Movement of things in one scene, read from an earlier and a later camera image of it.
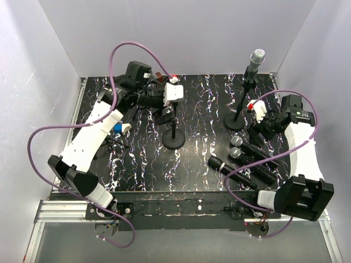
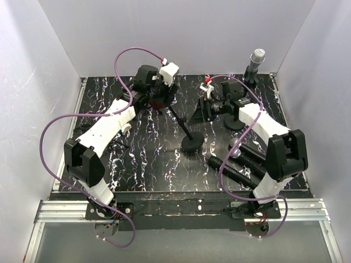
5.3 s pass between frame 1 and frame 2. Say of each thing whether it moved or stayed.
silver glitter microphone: stayed
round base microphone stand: moved
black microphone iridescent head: moved
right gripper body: moved
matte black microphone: stayed
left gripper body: moved
